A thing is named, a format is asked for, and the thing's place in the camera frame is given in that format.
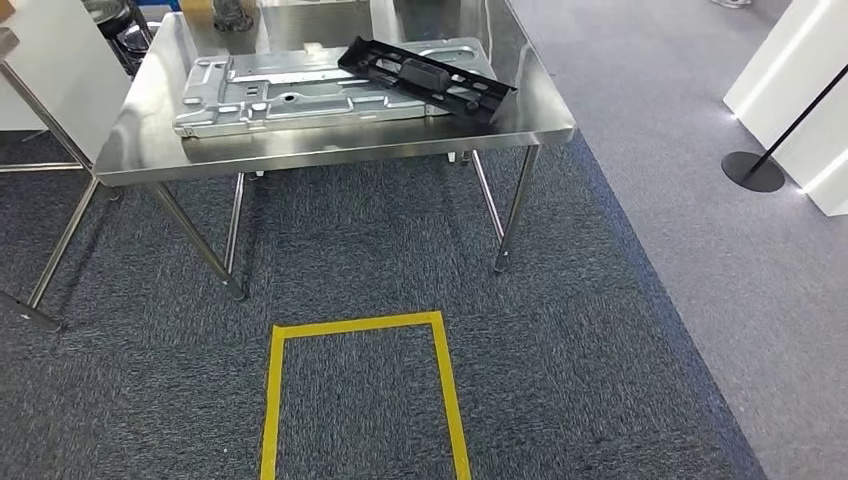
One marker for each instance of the dark grey plastic panel part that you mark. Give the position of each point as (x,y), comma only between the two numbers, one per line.
(424,76)

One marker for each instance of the stainless steel workbench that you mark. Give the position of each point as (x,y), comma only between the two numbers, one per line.
(331,142)

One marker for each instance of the stamped grey metal plate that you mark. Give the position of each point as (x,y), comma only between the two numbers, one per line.
(291,99)

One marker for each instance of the black stanchion base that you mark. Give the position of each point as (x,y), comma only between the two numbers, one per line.
(752,172)

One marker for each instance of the black round stool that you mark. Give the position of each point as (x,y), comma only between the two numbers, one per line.
(109,13)
(136,40)

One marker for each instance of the chrome stanchion base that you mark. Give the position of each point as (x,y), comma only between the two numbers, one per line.
(729,2)

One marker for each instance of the white partition panel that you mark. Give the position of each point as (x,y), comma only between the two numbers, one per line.
(60,79)
(795,93)

